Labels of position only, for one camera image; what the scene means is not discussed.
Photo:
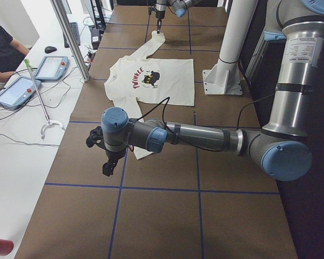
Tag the aluminium frame post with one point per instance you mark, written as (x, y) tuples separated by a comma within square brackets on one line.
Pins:
[(66, 29)]

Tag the red cylinder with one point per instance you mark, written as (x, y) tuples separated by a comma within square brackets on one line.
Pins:
[(6, 247)]

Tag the near blue teach pendant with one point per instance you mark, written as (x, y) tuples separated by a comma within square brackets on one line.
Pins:
[(17, 94)]

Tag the person in black shirt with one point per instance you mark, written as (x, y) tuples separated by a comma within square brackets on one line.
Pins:
[(12, 53)]

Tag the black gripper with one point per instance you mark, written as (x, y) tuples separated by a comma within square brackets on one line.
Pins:
[(114, 155), (159, 13)]

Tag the blue teach pendant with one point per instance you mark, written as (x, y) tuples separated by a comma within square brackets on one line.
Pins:
[(17, 94), (52, 68)]

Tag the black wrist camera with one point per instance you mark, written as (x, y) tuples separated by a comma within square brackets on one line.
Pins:
[(95, 138)]

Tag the far blue teach pendant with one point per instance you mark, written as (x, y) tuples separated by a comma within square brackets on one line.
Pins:
[(52, 68)]

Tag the metal reacher grabber stick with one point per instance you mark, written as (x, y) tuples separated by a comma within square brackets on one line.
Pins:
[(49, 122)]

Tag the cream long-sleeve printed shirt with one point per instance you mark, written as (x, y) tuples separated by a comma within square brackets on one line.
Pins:
[(140, 78)]

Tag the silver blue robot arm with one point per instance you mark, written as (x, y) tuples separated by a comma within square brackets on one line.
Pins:
[(278, 147), (179, 7)]

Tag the black computer mouse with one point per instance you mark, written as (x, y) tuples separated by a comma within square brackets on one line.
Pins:
[(50, 49)]

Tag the white post with base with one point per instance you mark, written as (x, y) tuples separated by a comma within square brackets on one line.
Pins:
[(224, 77)]

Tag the black box with label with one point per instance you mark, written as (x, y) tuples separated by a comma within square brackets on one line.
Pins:
[(95, 38)]

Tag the black keyboard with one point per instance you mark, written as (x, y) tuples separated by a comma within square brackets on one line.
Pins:
[(75, 32)]

